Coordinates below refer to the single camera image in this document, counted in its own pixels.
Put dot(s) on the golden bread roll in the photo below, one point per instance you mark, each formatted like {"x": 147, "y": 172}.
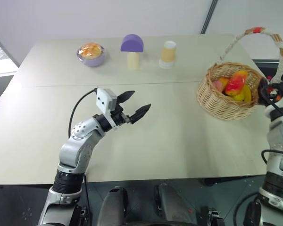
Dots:
{"x": 90, "y": 50}

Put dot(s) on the purple half-round block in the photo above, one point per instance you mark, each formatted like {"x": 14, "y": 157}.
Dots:
{"x": 132, "y": 43}

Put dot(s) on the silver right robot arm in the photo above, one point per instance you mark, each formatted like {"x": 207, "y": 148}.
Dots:
{"x": 277, "y": 141}

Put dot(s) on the cream cylinder block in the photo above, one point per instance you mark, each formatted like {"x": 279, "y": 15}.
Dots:
{"x": 133, "y": 61}

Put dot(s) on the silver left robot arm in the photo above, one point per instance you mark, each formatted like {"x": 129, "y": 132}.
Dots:
{"x": 77, "y": 148}

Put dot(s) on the red yellow mango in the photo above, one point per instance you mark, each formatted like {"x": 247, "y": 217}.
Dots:
{"x": 235, "y": 82}

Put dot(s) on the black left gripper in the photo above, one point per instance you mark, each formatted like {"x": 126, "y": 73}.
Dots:
{"x": 118, "y": 116}

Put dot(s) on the dark rounded shape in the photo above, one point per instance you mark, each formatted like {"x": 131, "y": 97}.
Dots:
{"x": 114, "y": 207}
{"x": 173, "y": 204}

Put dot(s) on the pink peach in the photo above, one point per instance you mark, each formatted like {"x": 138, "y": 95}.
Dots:
{"x": 218, "y": 85}

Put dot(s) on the purple bowl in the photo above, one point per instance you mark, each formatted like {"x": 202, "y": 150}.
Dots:
{"x": 93, "y": 61}

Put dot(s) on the orange yellow fruit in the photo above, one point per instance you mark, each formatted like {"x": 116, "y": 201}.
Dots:
{"x": 224, "y": 82}

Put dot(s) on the brown white paper cup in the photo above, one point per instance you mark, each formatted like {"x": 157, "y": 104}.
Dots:
{"x": 168, "y": 55}

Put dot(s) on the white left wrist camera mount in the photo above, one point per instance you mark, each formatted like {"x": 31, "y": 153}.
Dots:
{"x": 102, "y": 100}

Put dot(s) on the grey metal post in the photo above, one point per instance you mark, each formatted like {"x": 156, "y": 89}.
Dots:
{"x": 210, "y": 16}

